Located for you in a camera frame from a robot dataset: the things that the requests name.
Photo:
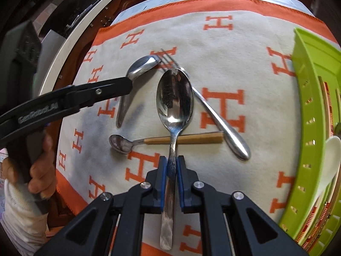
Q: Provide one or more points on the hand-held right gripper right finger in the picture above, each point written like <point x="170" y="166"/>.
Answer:
<point x="181" y="189"/>

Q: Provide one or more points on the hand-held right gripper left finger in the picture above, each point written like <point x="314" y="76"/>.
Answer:
<point x="163" y="189"/>

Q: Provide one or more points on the person's left forearm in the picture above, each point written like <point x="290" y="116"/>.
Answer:
<point x="18" y="224"/>

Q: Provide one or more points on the red banded chopstick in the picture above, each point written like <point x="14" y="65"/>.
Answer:
<point x="313" y="220"/>

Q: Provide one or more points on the white ceramic spoon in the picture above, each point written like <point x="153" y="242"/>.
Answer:
<point x="331" y="157"/>

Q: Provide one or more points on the orange white patterned blanket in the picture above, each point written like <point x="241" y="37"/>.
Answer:
<point x="253" y="66"/>

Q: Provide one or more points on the silver fork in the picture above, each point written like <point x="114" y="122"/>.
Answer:
<point x="234" y="138"/>

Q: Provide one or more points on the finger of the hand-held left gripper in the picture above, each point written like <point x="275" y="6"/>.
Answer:
<point x="106" y="89"/>

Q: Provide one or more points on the grey metal panel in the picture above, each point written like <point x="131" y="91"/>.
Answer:
<point x="53" y="41"/>

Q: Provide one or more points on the green slotted plastic tray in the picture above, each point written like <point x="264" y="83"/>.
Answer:
<point x="306" y="66"/>

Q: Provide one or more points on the large silver spoon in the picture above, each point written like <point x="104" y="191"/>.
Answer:
<point x="174" y="98"/>

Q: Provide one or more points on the person's left hand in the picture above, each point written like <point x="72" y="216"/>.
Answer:
<point x="42" y="173"/>

